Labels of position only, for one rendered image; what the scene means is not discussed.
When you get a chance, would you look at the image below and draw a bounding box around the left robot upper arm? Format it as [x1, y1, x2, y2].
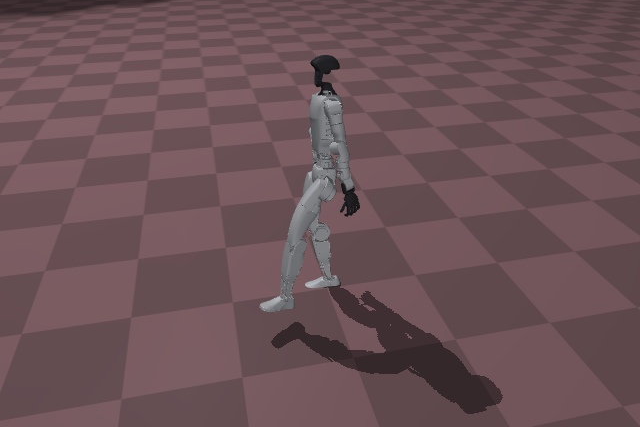
[324, 98, 347, 155]

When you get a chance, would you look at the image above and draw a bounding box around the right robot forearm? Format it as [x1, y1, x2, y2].
[311, 139, 317, 165]

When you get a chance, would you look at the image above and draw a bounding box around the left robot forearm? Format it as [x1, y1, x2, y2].
[335, 141, 354, 191]

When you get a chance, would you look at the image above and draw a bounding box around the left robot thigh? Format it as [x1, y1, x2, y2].
[286, 176, 336, 252]

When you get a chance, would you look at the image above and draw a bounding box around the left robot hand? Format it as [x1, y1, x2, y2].
[340, 183, 360, 217]

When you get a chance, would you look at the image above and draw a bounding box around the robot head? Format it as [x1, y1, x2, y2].
[310, 55, 340, 96]

